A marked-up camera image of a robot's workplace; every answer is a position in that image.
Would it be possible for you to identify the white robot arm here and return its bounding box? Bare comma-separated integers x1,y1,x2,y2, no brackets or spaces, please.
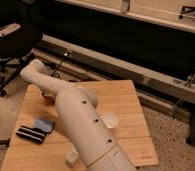
20,59,136,171

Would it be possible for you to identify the wooden table board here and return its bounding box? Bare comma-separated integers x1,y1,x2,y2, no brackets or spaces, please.
2,80,158,171

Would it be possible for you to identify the white round lid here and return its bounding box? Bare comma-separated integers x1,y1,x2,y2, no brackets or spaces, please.
101,113,119,129

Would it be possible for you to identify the blue sponge cloth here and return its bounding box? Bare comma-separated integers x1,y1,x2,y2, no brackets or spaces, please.
34,119,55,134

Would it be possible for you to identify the small white box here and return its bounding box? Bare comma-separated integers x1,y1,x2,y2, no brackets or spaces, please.
65,147,79,165

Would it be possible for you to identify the black white striped block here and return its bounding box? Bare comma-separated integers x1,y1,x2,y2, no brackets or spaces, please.
16,126,46,144

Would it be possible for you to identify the black office chair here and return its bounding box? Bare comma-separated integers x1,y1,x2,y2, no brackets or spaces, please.
0,23,42,97

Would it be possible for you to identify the long metal rail beam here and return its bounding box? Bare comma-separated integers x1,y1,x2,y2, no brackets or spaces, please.
35,35,195,103

